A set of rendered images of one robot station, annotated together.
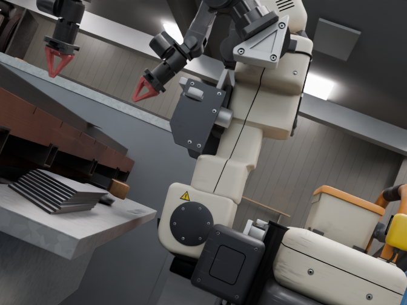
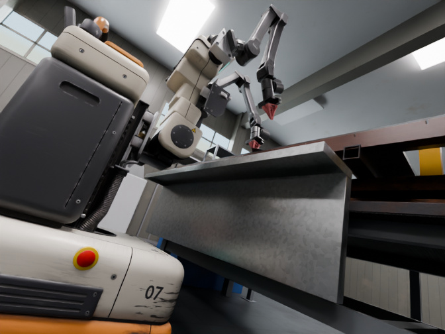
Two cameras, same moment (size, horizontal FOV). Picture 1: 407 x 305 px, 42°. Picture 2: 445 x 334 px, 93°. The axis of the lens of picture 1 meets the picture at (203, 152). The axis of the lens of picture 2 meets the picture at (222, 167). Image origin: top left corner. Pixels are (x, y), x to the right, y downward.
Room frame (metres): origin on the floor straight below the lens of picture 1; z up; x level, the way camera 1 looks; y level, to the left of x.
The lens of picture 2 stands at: (2.23, -0.41, 0.35)
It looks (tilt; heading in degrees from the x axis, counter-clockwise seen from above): 20 degrees up; 143
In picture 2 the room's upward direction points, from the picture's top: 17 degrees clockwise
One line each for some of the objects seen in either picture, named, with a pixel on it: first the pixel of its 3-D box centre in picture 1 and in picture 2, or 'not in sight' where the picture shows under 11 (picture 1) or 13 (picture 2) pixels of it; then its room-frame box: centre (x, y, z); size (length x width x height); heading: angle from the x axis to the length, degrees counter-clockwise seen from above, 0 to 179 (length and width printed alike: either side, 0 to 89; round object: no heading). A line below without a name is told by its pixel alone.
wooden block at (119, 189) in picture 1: (117, 189); not in sight; (1.86, 0.23, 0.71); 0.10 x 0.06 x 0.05; 13
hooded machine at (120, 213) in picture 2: not in sight; (116, 190); (-1.54, 0.53, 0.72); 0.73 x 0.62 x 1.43; 81
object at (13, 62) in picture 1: (100, 104); not in sight; (2.67, 0.58, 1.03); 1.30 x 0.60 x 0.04; 89
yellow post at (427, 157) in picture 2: not in sight; (431, 165); (2.17, 0.47, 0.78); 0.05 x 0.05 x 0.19; 89
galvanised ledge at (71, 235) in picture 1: (98, 208); (207, 175); (1.35, 0.19, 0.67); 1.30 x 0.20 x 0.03; 179
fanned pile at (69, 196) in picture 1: (56, 189); not in sight; (1.00, 0.23, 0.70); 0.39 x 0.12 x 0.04; 179
